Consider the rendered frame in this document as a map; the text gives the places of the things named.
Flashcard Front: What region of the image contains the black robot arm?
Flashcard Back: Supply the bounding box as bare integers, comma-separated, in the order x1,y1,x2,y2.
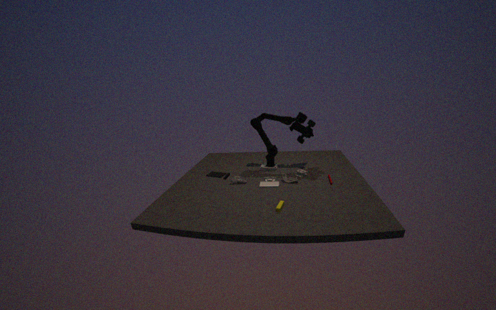
251,112,313,167

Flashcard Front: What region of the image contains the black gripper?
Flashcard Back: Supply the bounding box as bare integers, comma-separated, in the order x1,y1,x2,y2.
297,119,315,143

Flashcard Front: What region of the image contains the yellow flat bar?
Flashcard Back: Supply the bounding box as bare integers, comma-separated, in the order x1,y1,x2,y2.
276,200,284,212

